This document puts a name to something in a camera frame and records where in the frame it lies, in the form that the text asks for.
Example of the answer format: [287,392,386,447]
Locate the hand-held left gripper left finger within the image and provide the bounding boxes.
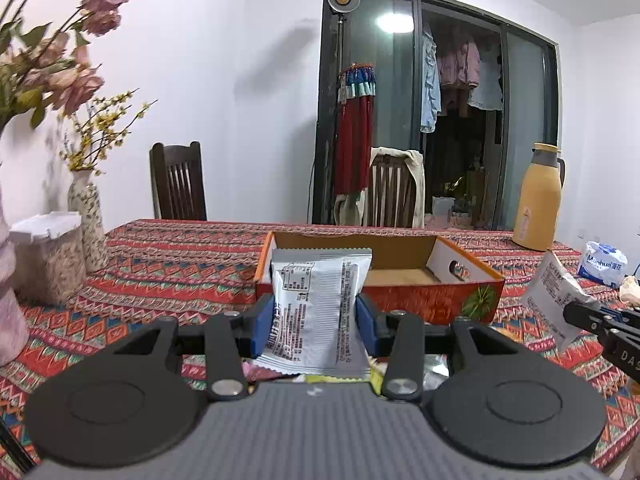
[102,294,276,402]

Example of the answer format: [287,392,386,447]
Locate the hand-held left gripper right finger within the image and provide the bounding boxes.
[356,292,531,402]

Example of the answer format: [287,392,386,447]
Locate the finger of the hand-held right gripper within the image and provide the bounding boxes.
[600,306,640,322]
[562,301,626,343]

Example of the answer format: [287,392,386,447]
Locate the white snack packet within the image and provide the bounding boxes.
[255,247,374,380]
[519,249,601,354]

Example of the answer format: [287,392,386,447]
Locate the pile of snack packets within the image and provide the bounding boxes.
[242,352,451,396]

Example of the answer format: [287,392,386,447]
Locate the orange cardboard box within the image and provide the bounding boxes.
[254,230,506,325]

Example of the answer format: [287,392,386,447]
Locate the white blue tissue pack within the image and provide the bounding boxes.
[576,240,629,289]

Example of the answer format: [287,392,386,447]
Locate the red patterned tablecloth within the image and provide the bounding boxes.
[0,218,640,480]

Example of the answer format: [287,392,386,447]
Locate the yellow thermos jug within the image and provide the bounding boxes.
[512,142,566,252]

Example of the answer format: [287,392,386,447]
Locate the chair with draped cloth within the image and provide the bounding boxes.
[334,146,427,228]

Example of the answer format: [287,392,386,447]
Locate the brown cardboard carton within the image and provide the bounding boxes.
[466,170,488,211]

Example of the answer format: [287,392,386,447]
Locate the dark wooden chair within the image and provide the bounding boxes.
[149,141,208,221]

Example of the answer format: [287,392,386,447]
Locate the red hanging tassel decoration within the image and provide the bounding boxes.
[334,62,377,196]

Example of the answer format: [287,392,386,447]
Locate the floral patterned vase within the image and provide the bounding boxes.
[67,170,110,273]

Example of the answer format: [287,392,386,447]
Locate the black framed glass sliding door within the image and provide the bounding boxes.
[311,0,560,233]

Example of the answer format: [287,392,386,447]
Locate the clear seed container white lid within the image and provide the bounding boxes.
[9,211,88,306]

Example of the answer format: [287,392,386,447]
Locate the white hanging garment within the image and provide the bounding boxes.
[467,42,503,111]

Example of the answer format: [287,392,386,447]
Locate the light blue hanging shirt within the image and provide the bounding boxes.
[420,22,443,133]

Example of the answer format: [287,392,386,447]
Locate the pink textured vase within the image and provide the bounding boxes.
[0,162,31,367]

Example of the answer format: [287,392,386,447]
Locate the yellow blossom branches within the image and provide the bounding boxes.
[59,89,158,176]

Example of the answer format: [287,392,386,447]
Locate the pink hanging garment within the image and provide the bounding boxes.
[437,40,482,88]

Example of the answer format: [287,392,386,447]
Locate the black lamp stand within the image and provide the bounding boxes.
[325,12,348,201]

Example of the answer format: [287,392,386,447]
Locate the pink artificial flowers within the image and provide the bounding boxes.
[0,0,130,131]

